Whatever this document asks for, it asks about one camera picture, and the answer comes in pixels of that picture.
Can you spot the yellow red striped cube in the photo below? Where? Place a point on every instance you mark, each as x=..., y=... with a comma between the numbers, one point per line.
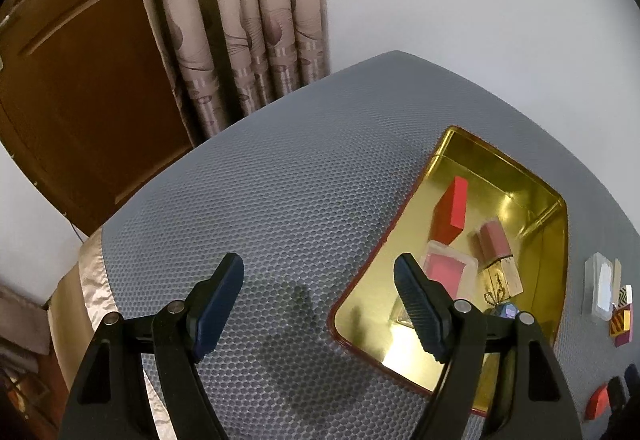
x=619, y=322

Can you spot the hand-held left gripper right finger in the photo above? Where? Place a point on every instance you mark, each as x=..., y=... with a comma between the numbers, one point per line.
x=422, y=310

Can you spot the pink long block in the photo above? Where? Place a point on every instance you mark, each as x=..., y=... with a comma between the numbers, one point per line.
x=627, y=332

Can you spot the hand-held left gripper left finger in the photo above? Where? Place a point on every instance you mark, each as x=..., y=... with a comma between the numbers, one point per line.
x=217, y=310

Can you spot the beige printed curtain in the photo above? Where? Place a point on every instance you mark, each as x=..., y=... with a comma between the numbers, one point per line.
x=235, y=19

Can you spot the black white zigzag cube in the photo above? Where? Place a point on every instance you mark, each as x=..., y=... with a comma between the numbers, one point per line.
x=625, y=296

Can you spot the red rounded square case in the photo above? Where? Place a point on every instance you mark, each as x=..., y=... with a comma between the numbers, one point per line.
x=597, y=402

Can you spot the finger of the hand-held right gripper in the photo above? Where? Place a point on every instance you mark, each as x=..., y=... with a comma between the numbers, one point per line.
x=634, y=377
x=617, y=397

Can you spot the red tin box gold inside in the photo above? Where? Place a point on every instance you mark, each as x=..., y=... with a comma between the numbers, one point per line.
x=520, y=200

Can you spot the red long block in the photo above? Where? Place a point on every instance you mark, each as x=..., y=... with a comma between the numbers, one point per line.
x=452, y=210

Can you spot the gold satin cloth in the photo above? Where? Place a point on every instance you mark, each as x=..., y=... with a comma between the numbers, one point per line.
x=85, y=265

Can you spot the small blue faceted gem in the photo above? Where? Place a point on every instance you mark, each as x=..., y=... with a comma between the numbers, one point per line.
x=506, y=310

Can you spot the brown wooden door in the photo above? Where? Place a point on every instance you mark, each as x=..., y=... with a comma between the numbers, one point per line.
x=85, y=84

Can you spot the tan long block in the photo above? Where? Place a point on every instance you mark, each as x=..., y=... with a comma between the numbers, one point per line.
x=617, y=275

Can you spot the clear box red contents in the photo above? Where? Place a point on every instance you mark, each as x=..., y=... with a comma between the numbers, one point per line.
x=447, y=272

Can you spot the clear box white blue contents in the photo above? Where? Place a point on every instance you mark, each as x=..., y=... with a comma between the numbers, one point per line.
x=602, y=287

